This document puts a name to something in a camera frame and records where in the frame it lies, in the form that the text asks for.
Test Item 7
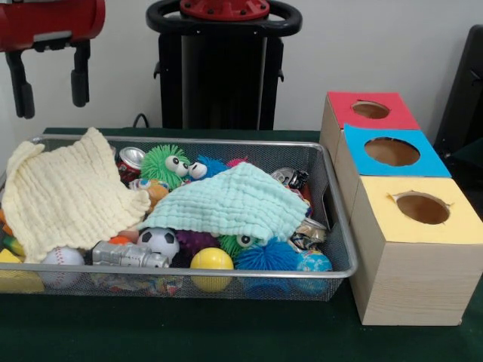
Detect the yellow block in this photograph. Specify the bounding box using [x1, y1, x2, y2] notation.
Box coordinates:
[0, 249, 45, 295]

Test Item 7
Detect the orange plush toy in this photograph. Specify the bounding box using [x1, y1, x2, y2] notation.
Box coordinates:
[140, 179, 171, 212]

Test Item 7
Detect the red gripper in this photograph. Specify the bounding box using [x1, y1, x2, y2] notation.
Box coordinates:
[0, 0, 107, 120]

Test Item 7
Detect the red soda can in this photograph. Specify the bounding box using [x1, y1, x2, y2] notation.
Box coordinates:
[115, 146, 146, 186]

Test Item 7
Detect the pale yellow cloth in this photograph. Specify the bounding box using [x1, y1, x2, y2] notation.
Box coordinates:
[2, 127, 152, 263]

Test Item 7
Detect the crushed silver can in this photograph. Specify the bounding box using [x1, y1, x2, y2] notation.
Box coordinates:
[290, 217, 328, 251]

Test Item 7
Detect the small green spiky toy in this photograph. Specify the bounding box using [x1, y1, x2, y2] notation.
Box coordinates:
[219, 234, 261, 259]

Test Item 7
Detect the small soccer ball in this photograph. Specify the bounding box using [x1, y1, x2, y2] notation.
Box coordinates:
[137, 226, 180, 262]

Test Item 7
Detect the white baseball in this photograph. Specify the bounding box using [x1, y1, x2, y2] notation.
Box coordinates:
[39, 246, 86, 291]

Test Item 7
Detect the blue spiky ball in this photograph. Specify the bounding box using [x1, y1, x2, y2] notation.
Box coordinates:
[234, 240, 300, 274]

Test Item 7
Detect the green fuzzy toy with eyes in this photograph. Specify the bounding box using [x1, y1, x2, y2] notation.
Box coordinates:
[140, 144, 191, 193]

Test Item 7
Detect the wooden box with three holes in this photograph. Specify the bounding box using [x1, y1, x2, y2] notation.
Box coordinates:
[319, 91, 483, 327]

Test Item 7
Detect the black chair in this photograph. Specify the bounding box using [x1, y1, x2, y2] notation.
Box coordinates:
[434, 25, 483, 189]

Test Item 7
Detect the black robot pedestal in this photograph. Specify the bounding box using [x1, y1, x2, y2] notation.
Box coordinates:
[146, 0, 303, 130]

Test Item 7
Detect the yellow ball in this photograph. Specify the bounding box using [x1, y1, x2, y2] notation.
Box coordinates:
[189, 247, 235, 293]

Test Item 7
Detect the blue globe ball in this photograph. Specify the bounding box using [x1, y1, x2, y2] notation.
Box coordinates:
[294, 250, 334, 295]

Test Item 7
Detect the mint green cloth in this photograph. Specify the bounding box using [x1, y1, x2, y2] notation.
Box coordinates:
[138, 161, 310, 242]

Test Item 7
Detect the silver and black can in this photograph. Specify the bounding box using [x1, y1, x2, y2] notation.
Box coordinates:
[270, 167, 310, 192]

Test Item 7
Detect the silver robot toy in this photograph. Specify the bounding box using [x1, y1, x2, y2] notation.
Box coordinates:
[92, 240, 171, 269]

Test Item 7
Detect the clear mesh bin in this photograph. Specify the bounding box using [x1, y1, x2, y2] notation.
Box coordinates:
[0, 134, 360, 302]

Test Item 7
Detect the purple fuzzy toy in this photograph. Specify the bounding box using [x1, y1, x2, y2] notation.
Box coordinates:
[175, 229, 221, 257]

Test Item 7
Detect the blue fuzzy toy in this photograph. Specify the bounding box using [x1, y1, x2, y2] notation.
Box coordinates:
[189, 155, 233, 182]

